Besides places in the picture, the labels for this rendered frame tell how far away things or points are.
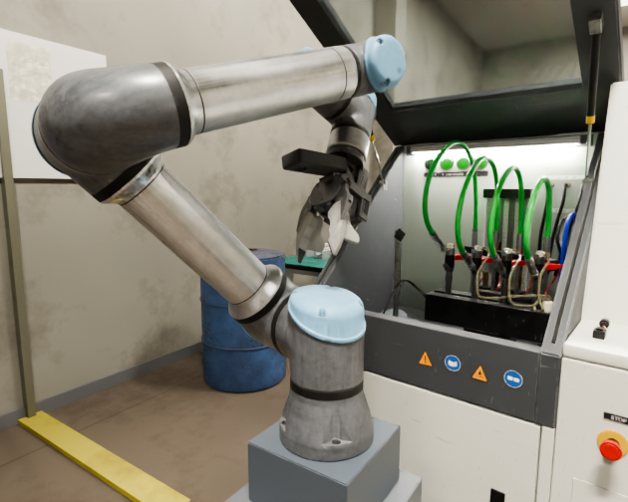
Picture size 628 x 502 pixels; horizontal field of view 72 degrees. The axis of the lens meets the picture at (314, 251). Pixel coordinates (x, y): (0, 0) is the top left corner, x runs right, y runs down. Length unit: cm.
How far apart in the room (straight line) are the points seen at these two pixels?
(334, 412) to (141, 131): 46
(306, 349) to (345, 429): 13
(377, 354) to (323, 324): 61
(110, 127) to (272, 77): 20
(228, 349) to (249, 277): 214
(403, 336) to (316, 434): 54
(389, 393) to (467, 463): 24
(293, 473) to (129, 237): 259
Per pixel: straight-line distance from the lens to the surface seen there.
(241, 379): 290
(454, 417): 118
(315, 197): 75
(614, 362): 103
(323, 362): 65
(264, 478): 76
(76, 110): 53
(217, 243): 67
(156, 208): 64
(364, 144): 80
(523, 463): 117
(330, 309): 63
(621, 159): 130
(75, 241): 297
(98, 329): 313
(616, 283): 124
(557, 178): 154
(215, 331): 286
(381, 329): 119
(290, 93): 60
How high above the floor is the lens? 129
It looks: 8 degrees down
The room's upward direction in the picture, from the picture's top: straight up
